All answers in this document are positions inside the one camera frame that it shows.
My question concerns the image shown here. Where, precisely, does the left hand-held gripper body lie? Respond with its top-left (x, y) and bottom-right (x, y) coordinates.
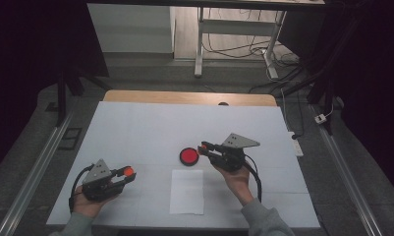
top-left (82, 158), bottom-right (127, 203)

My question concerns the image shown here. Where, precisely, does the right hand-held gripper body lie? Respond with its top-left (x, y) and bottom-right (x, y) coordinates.
top-left (208, 133), bottom-right (261, 173)

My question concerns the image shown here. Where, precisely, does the round red ink pad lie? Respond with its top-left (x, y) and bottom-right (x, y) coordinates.
top-left (179, 147), bottom-right (200, 167)

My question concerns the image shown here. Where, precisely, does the person's left hand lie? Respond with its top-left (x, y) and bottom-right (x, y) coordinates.
top-left (72, 190), bottom-right (119, 219)

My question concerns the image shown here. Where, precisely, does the person's right hand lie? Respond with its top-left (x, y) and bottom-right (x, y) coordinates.
top-left (213, 163), bottom-right (255, 207)

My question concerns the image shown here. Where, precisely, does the small white paper sheet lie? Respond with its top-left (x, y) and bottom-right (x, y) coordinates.
top-left (169, 168), bottom-right (205, 216)

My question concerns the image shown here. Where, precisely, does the large white table cover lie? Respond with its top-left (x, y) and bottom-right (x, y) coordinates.
top-left (46, 100), bottom-right (320, 229)

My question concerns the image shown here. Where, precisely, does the white power strip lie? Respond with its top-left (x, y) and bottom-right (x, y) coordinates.
top-left (287, 131), bottom-right (305, 157)

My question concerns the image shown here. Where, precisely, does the black metal stand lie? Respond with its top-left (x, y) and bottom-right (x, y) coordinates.
top-left (55, 63), bottom-right (112, 128)
top-left (276, 13), bottom-right (366, 136)

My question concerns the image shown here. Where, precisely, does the white-legged desk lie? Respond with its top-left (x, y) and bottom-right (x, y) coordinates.
top-left (85, 0), bottom-right (326, 81)

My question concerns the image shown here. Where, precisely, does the grey cabinet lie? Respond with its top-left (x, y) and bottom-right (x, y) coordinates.
top-left (86, 3), bottom-right (176, 54)

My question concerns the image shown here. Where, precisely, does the dark curtain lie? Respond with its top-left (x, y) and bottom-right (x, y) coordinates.
top-left (0, 0), bottom-right (109, 178)
top-left (279, 0), bottom-right (394, 198)

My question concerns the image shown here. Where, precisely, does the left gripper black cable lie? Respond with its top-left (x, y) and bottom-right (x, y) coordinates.
top-left (68, 163), bottom-right (95, 214)

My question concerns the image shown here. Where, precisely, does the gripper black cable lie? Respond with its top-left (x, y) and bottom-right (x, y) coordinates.
top-left (243, 153), bottom-right (263, 203)
top-left (68, 163), bottom-right (95, 214)

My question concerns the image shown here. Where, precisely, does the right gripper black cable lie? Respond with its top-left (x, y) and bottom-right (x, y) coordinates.
top-left (243, 153), bottom-right (263, 203)

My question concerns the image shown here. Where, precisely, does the metal floor rail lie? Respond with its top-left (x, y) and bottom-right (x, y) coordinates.
top-left (309, 104), bottom-right (384, 236)
top-left (0, 111), bottom-right (75, 236)

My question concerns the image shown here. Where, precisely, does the tangle of floor cables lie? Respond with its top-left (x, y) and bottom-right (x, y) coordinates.
top-left (202, 8), bottom-right (306, 94)

